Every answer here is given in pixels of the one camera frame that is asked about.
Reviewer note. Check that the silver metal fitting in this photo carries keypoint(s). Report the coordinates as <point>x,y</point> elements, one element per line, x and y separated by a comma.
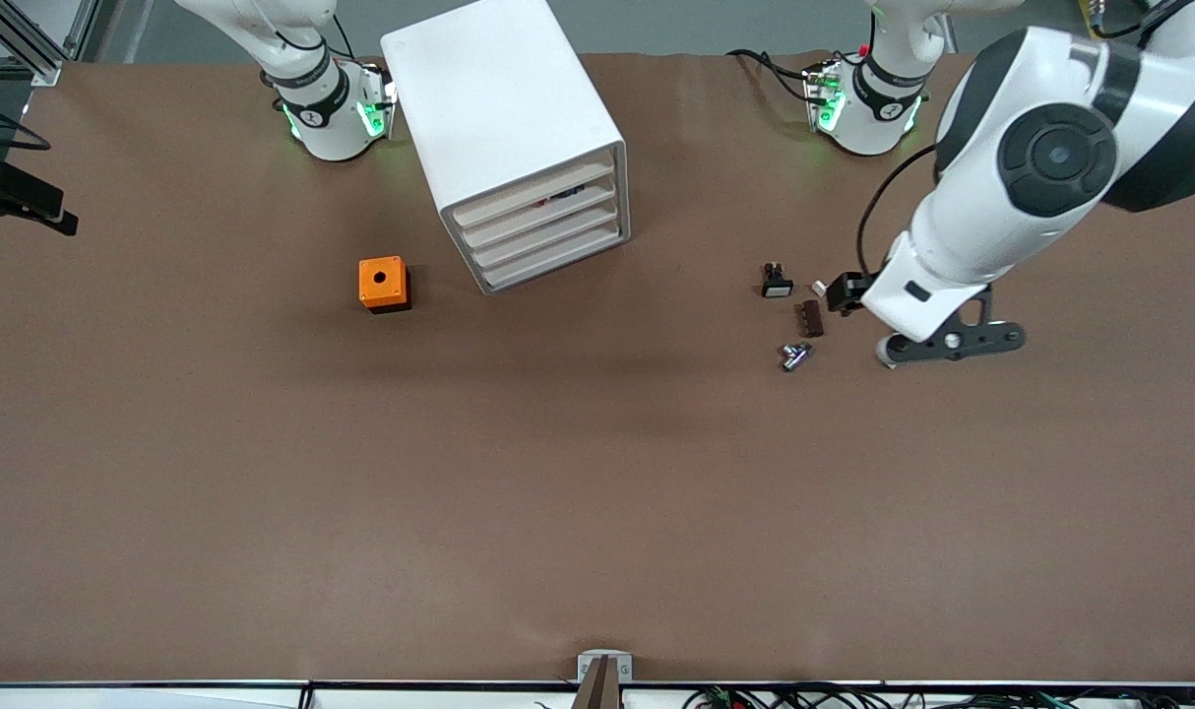
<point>795,356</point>

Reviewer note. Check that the white curved plastic piece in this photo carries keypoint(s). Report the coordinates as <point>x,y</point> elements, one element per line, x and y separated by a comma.
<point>890,362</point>

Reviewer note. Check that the aluminium frame profile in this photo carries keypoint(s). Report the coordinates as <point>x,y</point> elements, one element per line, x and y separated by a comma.
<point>27,44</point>

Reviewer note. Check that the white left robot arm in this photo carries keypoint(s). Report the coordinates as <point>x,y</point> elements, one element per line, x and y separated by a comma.
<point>1050,69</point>

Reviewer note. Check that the brown table mat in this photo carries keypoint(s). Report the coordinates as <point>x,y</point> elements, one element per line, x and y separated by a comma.
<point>597,492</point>

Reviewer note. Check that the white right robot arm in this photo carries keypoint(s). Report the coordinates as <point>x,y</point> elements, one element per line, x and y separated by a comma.
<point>327,123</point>

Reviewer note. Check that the brown post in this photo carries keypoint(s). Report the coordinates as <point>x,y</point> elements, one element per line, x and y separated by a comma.
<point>599,689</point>

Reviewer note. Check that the black white push switch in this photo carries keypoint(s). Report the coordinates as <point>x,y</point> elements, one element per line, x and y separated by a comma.
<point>777,286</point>

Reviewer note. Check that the grey metal bracket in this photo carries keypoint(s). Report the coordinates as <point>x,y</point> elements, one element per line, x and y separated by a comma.
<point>588,665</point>

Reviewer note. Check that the small red black parts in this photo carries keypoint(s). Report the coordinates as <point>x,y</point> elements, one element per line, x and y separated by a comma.
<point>558,197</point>

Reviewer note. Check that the brown terminal block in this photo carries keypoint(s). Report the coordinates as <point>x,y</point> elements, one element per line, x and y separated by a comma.
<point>810,319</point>

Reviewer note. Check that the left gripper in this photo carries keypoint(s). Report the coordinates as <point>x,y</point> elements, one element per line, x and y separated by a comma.
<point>847,294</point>

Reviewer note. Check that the orange button enclosure box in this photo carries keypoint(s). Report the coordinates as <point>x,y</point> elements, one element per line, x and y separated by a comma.
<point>381,281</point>

